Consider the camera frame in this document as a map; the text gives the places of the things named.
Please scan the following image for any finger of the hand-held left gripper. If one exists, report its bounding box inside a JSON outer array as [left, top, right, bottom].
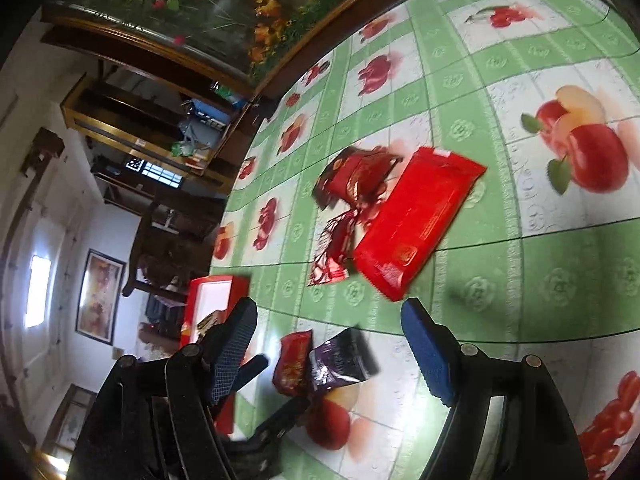
[[247, 395, 312, 443], [234, 354, 269, 393]]

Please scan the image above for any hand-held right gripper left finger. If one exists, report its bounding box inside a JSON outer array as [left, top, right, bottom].
[[75, 297, 258, 480]]

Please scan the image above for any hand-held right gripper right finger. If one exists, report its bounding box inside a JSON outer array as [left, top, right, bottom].
[[400, 297, 591, 480]]

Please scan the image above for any small red gold snack packet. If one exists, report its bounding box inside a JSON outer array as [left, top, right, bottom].
[[272, 330, 315, 395]]

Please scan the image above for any red box with white inside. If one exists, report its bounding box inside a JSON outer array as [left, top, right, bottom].
[[177, 275, 251, 436]]

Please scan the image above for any dark purple snack packet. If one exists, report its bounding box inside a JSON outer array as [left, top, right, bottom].
[[307, 327, 380, 393]]

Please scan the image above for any large red snack packet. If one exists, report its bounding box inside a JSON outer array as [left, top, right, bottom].
[[352, 146, 488, 303]]

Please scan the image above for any red white patterned snack packet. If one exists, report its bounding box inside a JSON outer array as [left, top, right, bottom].
[[307, 207, 363, 287]]

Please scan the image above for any dark red snack packet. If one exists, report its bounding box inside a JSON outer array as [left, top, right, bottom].
[[312, 147, 403, 211]]

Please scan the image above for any green checked fruit tablecloth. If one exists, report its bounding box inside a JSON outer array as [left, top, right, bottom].
[[207, 0, 640, 480]]

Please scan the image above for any carved wooden chair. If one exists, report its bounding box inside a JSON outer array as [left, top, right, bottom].
[[122, 195, 226, 301]]

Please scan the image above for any barred window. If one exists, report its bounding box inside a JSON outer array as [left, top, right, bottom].
[[125, 157, 183, 191]]

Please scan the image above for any rectangular bright light panel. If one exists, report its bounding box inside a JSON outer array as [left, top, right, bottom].
[[25, 255, 52, 328]]

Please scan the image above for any dark wooden cabinet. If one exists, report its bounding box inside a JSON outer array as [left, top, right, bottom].
[[40, 5, 441, 196]]

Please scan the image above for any red framed wall picture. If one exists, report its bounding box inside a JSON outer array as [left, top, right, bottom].
[[75, 248, 126, 346]]

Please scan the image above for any brown framed wall picture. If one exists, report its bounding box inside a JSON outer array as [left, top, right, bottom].
[[42, 385, 98, 453]]

